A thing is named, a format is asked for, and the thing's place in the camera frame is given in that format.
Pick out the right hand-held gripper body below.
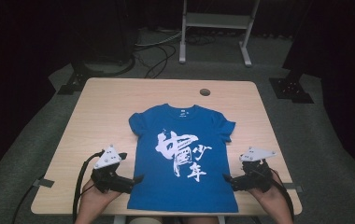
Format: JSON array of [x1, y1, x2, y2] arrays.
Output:
[[230, 147, 277, 192]]

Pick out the person's leg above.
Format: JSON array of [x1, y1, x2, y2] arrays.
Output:
[[184, 217, 220, 224], [127, 217, 164, 224]]

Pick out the tangled black floor cables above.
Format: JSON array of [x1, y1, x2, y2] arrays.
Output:
[[185, 32, 217, 47]]

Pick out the black cable beside table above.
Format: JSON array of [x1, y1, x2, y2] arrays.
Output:
[[11, 175, 47, 224]]

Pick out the person's left hand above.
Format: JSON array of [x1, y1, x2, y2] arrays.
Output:
[[80, 178, 122, 207]]

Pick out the white floor cable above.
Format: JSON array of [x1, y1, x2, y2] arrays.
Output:
[[135, 30, 183, 49]]

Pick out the grey tape strip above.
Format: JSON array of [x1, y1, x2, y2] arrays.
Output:
[[281, 182, 305, 193], [33, 177, 55, 189]]

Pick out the person's right hand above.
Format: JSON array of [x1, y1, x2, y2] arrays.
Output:
[[248, 169, 285, 207]]

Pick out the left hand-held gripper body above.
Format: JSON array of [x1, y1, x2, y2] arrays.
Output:
[[90, 144, 136, 194]]

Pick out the blue printed t-shirt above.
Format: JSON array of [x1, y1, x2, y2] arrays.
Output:
[[126, 103, 239, 214]]

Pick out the thin black floor cable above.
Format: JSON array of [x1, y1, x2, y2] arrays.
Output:
[[135, 43, 178, 79]]

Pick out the white metal stand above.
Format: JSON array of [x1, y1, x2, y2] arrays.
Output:
[[178, 0, 261, 68]]

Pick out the thick black floor cable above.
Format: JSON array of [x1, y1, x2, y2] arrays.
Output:
[[84, 53, 136, 77]]

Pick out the person's left leg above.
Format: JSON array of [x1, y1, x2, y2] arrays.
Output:
[[127, 217, 164, 224]]

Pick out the person's right leg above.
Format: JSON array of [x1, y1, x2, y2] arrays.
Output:
[[184, 217, 220, 224]]

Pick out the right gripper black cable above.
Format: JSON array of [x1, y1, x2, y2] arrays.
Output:
[[268, 167, 295, 222]]

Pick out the black stand base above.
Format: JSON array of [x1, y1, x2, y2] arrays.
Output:
[[57, 60, 90, 96], [268, 69, 315, 105]]

